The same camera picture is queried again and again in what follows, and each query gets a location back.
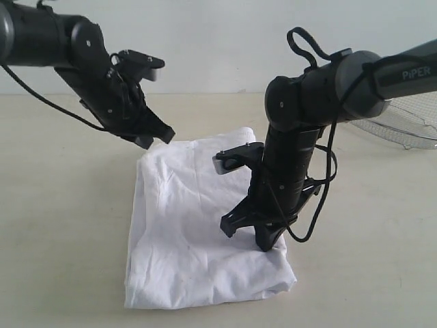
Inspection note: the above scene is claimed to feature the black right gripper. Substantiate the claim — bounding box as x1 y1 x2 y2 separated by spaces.
220 168 320 252

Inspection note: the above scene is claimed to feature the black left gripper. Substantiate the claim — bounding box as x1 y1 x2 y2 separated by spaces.
98 78 175 150

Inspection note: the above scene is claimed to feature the white t-shirt red logo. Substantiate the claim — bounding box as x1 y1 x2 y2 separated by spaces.
124 126 296 310

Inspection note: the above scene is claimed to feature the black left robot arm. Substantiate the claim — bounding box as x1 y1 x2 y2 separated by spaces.
1 1 175 149

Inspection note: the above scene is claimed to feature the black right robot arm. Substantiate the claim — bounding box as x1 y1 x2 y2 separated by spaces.
214 46 436 251

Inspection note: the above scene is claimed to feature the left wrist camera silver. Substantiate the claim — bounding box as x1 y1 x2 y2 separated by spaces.
110 49 165 83

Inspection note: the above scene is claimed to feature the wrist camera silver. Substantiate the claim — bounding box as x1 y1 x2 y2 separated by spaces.
110 49 165 83
212 142 264 175

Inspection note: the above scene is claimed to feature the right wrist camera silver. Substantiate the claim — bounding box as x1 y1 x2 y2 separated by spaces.
212 142 264 175

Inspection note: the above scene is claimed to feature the metal wire mesh basket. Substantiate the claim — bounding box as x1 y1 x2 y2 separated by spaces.
352 92 436 150

